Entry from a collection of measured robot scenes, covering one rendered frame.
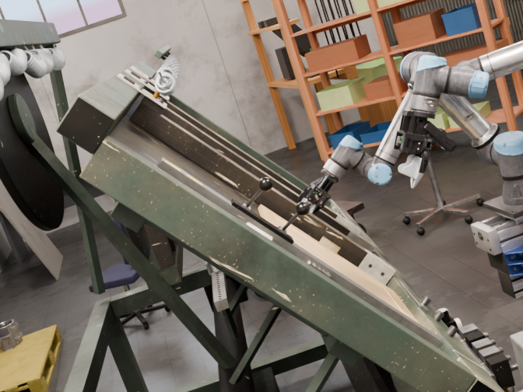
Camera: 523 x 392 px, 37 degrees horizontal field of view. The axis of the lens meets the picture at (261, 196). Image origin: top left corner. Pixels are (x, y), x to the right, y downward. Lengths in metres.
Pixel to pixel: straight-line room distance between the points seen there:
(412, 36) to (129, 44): 4.41
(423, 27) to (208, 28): 3.98
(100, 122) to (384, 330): 0.85
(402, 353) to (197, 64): 9.23
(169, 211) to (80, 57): 9.17
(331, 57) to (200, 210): 6.67
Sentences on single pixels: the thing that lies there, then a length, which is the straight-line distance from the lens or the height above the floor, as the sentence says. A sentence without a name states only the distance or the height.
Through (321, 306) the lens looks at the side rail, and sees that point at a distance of 1.93.
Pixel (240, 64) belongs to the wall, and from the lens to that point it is 11.10.
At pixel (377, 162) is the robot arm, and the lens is 2.69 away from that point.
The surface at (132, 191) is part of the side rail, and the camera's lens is 1.83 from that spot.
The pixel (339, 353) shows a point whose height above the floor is 1.07.
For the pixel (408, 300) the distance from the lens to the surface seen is 2.65.
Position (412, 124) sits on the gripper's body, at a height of 1.52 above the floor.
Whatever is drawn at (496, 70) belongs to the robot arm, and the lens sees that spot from 2.32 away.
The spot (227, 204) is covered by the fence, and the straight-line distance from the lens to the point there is 2.09.
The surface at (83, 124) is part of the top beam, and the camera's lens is 1.82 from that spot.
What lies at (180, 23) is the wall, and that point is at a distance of 11.01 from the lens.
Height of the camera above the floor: 1.94
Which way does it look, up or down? 13 degrees down
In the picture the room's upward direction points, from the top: 19 degrees counter-clockwise
